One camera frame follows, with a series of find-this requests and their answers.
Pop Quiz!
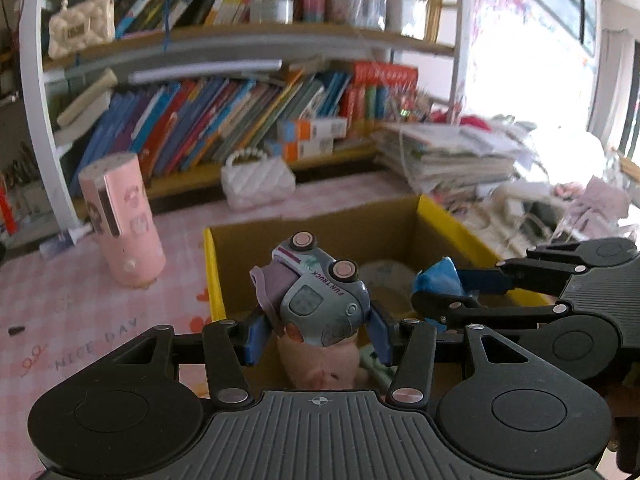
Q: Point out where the clear pen cup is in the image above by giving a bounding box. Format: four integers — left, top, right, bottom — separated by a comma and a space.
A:
350, 0, 386, 28

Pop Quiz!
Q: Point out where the small blue toy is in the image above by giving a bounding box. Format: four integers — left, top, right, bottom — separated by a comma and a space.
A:
412, 256, 468, 296

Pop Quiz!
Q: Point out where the cream quilted handbag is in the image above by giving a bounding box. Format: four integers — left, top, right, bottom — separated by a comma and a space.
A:
48, 0, 116, 60

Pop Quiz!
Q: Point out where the pink fuzzy cloth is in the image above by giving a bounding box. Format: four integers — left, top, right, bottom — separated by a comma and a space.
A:
550, 175, 631, 221

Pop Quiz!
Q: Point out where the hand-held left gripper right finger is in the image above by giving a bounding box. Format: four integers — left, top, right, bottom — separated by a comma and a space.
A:
367, 301, 545, 408

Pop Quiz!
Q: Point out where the pink plush pig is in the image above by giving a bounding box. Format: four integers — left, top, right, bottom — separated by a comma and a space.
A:
276, 332, 373, 391

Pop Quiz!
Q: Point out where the small spray bottle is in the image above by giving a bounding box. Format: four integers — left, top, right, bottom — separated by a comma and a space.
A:
39, 227, 93, 261

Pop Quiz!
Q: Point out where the row of leaning colourful books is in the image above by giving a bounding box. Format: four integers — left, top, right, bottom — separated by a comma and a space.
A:
75, 67, 353, 196

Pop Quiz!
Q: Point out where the orange white carton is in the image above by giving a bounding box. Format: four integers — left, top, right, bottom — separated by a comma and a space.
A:
276, 117, 349, 142
265, 137, 335, 161

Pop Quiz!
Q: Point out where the pink wall poster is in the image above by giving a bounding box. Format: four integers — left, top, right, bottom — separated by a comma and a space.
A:
472, 0, 536, 86

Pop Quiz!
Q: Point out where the grey toy car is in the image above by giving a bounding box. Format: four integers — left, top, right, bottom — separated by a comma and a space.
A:
250, 231, 372, 348

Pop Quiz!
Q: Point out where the pink cylindrical humidifier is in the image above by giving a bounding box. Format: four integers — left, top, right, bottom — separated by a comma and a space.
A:
77, 152, 167, 288

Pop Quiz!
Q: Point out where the white tape roll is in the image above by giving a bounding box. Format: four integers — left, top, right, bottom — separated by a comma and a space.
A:
250, 0, 295, 25

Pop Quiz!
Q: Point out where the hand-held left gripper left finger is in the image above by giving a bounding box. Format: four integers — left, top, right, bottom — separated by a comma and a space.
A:
111, 309, 275, 408

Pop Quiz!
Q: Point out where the yellow cardboard box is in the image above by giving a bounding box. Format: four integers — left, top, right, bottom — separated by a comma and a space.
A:
202, 194, 556, 396

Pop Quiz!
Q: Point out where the pink checked tablecloth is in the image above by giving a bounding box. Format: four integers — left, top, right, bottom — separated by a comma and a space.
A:
0, 170, 416, 480

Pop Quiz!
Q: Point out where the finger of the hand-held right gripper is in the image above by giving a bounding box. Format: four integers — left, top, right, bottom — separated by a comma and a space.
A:
411, 290, 575, 333
456, 242, 592, 295

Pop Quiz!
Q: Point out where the white bookshelf frame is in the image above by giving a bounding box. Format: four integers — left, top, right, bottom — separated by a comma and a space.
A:
17, 0, 476, 231

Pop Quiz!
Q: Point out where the white pen cup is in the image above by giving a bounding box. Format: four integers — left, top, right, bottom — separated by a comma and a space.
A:
385, 0, 430, 40

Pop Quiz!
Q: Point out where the stack of papers and magazines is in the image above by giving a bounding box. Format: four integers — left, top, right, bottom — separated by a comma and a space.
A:
372, 120, 531, 196

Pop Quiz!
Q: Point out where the thick red book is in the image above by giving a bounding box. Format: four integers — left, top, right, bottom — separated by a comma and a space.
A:
340, 61, 420, 121

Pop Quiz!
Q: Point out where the white quilted handbag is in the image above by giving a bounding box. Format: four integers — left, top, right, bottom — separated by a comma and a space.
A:
220, 149, 297, 211

